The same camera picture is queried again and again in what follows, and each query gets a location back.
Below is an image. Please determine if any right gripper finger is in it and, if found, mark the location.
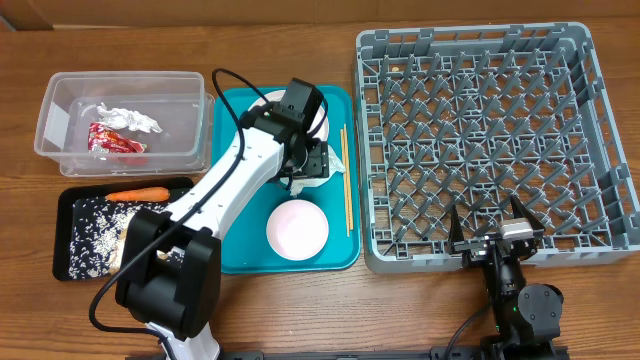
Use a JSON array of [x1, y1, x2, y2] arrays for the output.
[[509, 195, 545, 231], [448, 205, 465, 244]]

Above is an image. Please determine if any orange carrot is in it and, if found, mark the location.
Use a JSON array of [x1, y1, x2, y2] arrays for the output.
[[105, 187, 170, 202]]

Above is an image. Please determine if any foil wrapper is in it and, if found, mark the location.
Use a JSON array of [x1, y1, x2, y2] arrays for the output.
[[97, 103, 162, 133]]

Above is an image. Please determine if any red snack wrapper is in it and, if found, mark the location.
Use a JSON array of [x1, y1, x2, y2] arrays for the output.
[[88, 122, 146, 153]]

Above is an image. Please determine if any food scraps pile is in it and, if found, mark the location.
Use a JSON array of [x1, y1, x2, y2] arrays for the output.
[[67, 197, 168, 280]]

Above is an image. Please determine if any white napkin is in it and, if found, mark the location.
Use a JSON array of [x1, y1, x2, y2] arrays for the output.
[[289, 146, 346, 197]]

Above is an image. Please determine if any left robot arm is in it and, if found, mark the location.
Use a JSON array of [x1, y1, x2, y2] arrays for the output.
[[116, 103, 329, 359]]

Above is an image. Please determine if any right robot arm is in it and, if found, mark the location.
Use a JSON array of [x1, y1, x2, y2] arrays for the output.
[[443, 195, 570, 360]]

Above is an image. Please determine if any wooden chopstick left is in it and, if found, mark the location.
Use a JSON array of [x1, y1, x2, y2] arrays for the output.
[[340, 128, 350, 238]]

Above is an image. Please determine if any wooden chopstick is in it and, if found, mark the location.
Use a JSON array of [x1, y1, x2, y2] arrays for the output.
[[340, 128, 350, 238], [342, 124, 354, 233]]

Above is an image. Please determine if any wooden chopstick right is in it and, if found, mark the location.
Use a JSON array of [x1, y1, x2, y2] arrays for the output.
[[342, 124, 354, 233]]

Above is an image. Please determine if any large white plate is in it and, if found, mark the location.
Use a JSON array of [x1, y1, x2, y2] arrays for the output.
[[249, 89, 330, 141]]

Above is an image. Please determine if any teal plastic tray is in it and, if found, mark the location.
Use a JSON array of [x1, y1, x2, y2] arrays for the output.
[[221, 85, 362, 274]]

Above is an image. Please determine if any grey dish rack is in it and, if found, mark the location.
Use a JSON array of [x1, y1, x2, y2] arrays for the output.
[[355, 22, 639, 273]]

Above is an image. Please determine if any clear plastic bin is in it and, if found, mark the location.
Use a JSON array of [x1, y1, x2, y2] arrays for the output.
[[34, 71, 214, 177]]

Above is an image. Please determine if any black plastic tray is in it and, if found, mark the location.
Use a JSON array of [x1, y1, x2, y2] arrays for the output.
[[52, 177, 193, 281]]

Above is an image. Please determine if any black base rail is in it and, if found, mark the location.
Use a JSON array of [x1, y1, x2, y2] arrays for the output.
[[219, 346, 570, 360]]

